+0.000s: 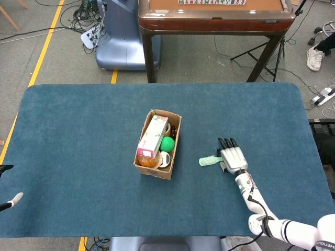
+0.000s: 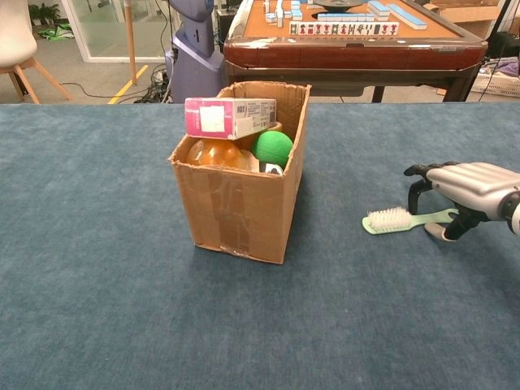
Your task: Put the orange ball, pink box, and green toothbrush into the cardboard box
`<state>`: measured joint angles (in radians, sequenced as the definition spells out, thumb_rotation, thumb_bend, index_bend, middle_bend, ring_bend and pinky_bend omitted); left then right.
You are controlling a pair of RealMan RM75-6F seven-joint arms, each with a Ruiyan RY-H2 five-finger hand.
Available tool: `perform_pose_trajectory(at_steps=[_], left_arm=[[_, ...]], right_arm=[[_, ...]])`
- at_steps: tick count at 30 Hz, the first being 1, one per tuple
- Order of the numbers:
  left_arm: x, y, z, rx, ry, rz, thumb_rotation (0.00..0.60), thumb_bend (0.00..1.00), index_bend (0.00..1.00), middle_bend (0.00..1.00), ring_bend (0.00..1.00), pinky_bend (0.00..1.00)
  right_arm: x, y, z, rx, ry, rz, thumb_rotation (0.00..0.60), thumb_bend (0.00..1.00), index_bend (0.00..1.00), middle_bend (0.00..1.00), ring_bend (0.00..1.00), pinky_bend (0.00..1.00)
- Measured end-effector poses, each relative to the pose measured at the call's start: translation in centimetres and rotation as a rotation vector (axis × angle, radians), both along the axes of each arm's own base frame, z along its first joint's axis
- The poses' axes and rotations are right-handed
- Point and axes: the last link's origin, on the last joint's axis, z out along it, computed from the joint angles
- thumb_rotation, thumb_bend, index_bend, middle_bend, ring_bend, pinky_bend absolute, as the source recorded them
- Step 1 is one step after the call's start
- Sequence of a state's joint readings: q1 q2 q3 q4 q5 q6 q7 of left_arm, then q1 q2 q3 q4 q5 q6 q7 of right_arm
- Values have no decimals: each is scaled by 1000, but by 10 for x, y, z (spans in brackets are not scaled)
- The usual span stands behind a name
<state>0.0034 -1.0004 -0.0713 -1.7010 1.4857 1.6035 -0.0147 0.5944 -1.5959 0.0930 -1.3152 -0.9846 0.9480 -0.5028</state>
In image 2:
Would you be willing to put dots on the orange translucent ball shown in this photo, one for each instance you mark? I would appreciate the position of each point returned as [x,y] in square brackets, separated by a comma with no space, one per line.
[215,156]

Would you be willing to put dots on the purple cloth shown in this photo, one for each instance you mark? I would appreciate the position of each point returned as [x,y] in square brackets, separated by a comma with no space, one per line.
[510,67]

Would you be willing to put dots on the green cloth bundle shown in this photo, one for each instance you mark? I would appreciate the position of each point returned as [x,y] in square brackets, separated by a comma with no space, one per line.
[59,32]

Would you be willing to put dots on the stacked blue mahjong tiles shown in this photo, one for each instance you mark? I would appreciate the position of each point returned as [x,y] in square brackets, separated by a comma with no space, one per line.
[280,16]

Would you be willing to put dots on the blue backed mahjong tile row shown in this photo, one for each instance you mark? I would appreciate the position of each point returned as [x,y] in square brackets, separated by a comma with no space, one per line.
[345,17]
[400,14]

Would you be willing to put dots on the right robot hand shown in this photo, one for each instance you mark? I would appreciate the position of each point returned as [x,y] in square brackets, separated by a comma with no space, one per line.
[471,183]

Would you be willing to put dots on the pink white toothpaste carton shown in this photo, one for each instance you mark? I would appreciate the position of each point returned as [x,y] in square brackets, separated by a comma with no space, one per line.
[227,118]

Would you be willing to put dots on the white plastic basket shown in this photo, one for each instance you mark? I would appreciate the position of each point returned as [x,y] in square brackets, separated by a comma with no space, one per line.
[495,85]

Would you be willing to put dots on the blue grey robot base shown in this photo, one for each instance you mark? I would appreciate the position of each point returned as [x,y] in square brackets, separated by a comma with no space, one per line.
[191,81]

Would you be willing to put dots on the green foam ball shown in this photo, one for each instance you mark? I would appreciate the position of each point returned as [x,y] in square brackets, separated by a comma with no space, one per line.
[272,148]

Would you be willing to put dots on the wooden pole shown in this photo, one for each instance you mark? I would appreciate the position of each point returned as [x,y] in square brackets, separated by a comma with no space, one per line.
[130,40]

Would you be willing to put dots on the brown mahjong table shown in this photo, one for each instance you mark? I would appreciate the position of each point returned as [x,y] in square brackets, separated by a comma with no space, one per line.
[304,53]

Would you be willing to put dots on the potted green plant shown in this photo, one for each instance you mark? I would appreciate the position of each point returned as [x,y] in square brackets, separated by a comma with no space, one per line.
[44,12]

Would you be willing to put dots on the white framed glass partition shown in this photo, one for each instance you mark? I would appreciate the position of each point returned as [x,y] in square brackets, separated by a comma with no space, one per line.
[105,28]

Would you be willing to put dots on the face-up mahjong tile row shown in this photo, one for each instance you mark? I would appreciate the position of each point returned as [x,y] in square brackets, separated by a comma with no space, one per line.
[345,29]

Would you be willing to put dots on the yellow packing tape roll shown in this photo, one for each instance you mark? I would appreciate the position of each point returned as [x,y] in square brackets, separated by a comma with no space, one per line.
[248,143]

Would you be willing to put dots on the light green scrub brush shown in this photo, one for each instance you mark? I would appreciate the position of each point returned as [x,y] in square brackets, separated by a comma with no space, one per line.
[390,223]

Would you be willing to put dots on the blue table cloth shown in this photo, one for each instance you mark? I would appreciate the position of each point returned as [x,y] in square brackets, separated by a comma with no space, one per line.
[101,264]

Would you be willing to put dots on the black round dice dome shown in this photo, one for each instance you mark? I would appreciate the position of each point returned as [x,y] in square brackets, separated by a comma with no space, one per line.
[335,5]

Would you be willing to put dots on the white chair wooden legs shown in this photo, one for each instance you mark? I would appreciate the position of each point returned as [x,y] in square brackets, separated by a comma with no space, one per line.
[16,36]

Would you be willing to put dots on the brown cardboard box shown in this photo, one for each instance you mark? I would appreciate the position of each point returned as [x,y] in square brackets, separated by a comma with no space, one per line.
[235,211]

